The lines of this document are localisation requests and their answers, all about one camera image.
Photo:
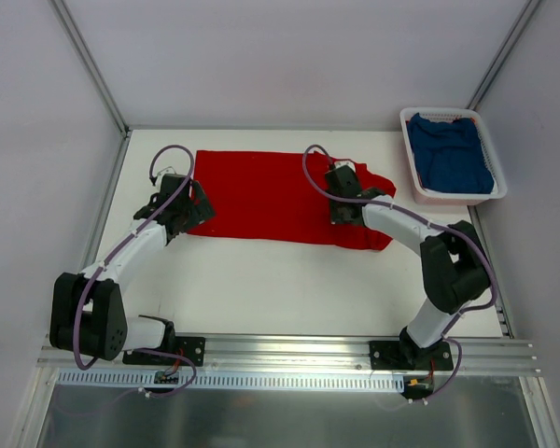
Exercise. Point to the white plastic basket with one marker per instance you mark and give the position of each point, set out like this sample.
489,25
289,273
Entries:
449,114

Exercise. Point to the blue t shirt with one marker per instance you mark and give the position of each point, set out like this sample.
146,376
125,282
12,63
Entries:
448,156

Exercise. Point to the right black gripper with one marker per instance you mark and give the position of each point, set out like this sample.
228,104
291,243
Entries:
342,215

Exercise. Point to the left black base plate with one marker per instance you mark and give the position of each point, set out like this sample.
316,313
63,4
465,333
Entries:
193,348

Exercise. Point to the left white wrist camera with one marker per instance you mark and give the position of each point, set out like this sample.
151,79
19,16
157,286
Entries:
167,170

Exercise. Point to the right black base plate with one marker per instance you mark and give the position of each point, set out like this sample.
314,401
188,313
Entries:
397,356

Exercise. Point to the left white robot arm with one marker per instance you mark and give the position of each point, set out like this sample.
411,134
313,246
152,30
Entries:
87,313

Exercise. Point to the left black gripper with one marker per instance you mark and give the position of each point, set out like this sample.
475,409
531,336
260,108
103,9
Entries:
194,205

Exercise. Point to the aluminium mounting rail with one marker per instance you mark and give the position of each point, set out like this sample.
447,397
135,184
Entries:
325,354

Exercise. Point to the aluminium frame post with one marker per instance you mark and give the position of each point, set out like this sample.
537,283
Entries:
512,38
79,44

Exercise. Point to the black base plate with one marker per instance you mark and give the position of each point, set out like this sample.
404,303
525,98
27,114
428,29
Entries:
397,356
193,348

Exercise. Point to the red t shirt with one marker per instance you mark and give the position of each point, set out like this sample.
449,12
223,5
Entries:
265,195

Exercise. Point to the left aluminium frame post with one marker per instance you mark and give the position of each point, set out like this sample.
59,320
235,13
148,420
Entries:
79,44

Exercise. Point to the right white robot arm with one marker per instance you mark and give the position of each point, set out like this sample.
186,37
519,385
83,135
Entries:
454,267

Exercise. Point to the white slotted cable duct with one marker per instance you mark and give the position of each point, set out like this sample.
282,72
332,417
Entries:
380,383

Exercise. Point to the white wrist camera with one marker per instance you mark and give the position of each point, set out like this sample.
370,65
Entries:
344,163
167,170

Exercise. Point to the right aluminium frame post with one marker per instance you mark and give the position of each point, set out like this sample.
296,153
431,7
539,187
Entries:
512,38

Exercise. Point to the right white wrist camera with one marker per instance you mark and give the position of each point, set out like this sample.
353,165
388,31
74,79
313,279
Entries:
344,163

